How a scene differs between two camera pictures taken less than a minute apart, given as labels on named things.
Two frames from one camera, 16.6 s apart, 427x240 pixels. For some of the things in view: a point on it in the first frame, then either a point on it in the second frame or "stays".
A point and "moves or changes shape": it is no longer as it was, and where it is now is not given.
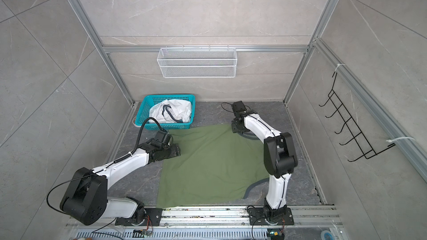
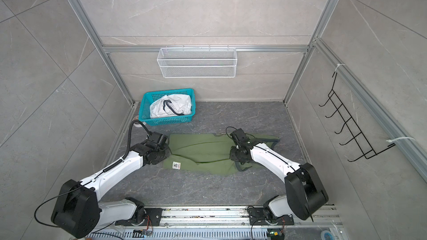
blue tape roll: x=326 y=235 stays
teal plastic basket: x=143 y=113 moves or changes shape
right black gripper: x=234 y=129 -> x=233 y=156
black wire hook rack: x=351 y=125 stays
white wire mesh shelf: x=197 y=63 stays
